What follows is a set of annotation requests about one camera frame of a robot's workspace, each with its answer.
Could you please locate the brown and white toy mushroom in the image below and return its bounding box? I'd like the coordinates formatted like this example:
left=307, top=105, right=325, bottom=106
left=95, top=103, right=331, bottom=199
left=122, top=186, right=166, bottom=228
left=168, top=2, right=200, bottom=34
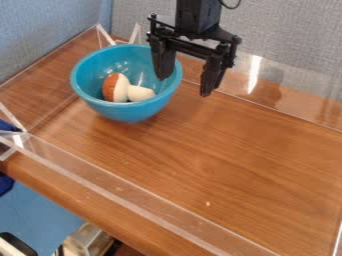
left=102, top=73, right=156, bottom=103

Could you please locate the clear acrylic table barrier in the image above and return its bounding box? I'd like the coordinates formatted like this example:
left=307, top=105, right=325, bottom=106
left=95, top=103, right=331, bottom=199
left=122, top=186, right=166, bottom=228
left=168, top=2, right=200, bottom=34
left=0, top=27, right=342, bottom=256

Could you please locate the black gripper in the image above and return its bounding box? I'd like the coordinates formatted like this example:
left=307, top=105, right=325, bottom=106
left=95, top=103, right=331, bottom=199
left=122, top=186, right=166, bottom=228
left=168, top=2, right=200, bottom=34
left=147, top=12, right=242, bottom=97

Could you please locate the black object bottom left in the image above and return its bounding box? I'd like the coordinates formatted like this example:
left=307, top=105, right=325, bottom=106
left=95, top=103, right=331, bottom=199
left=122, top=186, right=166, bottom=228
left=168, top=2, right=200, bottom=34
left=0, top=232, right=39, bottom=256

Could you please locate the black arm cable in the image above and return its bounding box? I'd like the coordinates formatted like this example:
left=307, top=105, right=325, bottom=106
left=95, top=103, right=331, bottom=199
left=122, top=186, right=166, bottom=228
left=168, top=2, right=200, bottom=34
left=218, top=0, right=243, bottom=10

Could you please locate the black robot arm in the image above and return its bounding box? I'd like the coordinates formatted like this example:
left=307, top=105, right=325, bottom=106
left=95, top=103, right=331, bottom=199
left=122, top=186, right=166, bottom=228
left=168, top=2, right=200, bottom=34
left=147, top=0, right=242, bottom=97

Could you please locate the dark blue cloth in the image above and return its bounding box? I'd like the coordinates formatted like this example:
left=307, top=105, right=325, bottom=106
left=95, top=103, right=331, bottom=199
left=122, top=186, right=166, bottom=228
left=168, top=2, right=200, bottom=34
left=0, top=119, right=21, bottom=197

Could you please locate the blue ceramic bowl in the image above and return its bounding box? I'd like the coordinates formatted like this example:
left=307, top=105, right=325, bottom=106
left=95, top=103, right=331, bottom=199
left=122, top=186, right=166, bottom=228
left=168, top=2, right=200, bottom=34
left=70, top=44, right=183, bottom=123

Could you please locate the metal table leg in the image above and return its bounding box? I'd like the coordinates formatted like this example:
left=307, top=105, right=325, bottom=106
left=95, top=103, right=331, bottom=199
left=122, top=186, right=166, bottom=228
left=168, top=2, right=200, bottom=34
left=52, top=223, right=114, bottom=256

